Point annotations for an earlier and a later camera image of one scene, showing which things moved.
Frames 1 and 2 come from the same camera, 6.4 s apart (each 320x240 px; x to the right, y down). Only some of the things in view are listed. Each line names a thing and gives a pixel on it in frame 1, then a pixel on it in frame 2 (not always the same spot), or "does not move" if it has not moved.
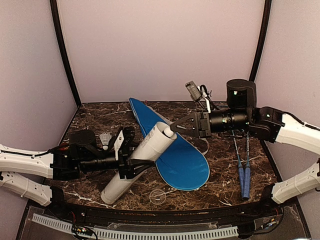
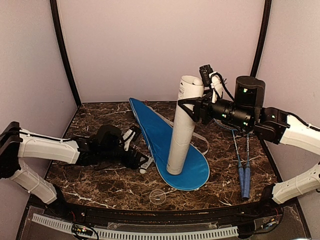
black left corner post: (57, 22) does not move
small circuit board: (82, 230) does not move
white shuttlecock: (169, 133) → (197, 81)
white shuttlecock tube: (151, 148) → (183, 130)
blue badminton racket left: (241, 171) does not move
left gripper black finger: (138, 166) → (138, 155)
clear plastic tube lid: (157, 197) does not move
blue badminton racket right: (247, 174) does not move
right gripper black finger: (189, 125) → (195, 101)
